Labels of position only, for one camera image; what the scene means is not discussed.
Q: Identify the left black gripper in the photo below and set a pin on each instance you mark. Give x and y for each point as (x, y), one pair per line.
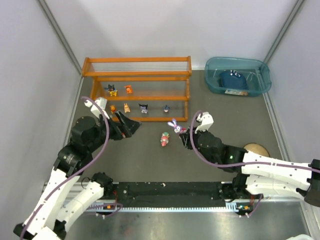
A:
(123, 129)

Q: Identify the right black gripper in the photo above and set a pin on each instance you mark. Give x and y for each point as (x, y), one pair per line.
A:
(188, 137)

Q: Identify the purple bunny toy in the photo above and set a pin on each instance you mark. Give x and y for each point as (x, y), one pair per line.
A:
(177, 128)

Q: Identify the red green carrot toy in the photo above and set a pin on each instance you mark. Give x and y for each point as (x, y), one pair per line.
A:
(164, 140)

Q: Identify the orange tiger toy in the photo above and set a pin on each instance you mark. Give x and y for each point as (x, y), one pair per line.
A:
(128, 89)

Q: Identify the black yellow dog toy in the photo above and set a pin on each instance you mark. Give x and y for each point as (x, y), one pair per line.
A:
(113, 92)

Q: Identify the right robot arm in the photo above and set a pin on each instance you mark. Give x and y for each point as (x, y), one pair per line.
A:
(256, 174)

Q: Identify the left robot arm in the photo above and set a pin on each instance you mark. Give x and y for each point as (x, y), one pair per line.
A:
(52, 217)

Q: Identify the orange wooden shelf rack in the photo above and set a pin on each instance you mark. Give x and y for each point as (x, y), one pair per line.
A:
(121, 72)

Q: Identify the orange rabbit toy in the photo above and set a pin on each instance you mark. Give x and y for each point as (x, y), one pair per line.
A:
(126, 108)

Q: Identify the yellow bear toy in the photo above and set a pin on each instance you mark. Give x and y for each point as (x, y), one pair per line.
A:
(113, 109)

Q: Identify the black purple cat toy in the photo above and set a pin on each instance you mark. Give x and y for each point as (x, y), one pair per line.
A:
(143, 108)

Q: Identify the small blue shark toy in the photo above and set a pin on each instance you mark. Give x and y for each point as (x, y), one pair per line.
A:
(166, 108)

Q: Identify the label card in tub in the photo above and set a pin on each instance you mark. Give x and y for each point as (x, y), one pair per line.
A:
(236, 92)

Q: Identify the round wooden disc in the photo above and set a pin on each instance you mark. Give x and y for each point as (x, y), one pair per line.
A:
(257, 149)

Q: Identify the teal plastic tub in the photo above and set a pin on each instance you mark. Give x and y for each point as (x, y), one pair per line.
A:
(256, 72)

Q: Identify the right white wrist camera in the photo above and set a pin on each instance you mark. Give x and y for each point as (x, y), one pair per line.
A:
(205, 121)

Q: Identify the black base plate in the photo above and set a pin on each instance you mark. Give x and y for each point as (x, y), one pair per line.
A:
(175, 194)

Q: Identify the grey slotted cable duct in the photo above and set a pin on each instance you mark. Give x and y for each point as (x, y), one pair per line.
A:
(108, 208)

